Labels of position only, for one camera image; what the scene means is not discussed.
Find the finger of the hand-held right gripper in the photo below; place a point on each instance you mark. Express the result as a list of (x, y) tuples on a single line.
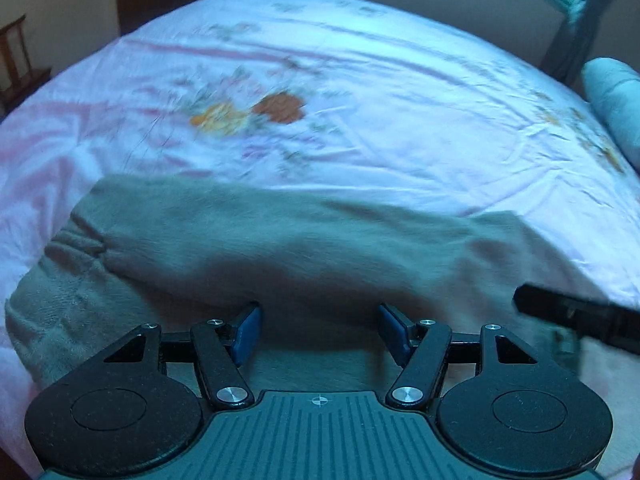
[(575, 312)]

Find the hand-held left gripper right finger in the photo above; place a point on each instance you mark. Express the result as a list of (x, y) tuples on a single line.
[(392, 332)]

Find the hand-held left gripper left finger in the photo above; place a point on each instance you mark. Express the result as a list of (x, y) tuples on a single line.
[(247, 332)]

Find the grey-green fleece pants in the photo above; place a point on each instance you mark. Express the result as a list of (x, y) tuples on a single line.
[(300, 250)]

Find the light blue pillow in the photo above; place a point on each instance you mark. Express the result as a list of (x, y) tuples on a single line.
[(617, 100)]

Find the bed with floral pink sheet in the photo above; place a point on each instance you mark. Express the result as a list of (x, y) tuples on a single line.
[(400, 110)]

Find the teal curtain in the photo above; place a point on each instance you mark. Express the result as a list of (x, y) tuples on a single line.
[(570, 20)]

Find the brown wooden chair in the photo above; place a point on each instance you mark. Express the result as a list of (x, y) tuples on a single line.
[(17, 70)]

